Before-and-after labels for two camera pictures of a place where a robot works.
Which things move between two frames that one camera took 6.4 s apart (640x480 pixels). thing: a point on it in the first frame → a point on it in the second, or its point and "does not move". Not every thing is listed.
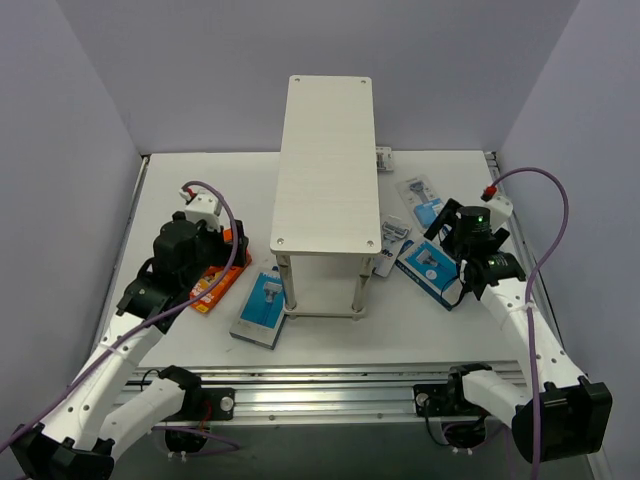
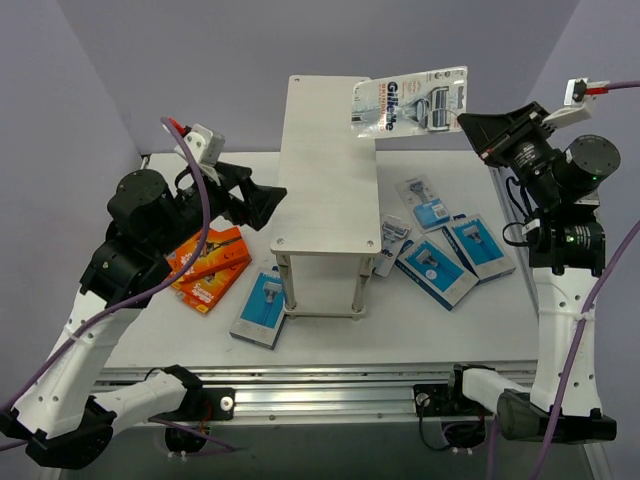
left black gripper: [232, 240] → [236, 193]
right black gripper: [442, 220] → [505, 138]
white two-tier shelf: [327, 194] does not move
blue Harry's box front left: [263, 314] does not move
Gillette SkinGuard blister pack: [395, 231] does not move
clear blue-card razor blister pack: [419, 198] does not move
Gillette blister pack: [384, 159] → [428, 101]
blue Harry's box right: [434, 270] does not move
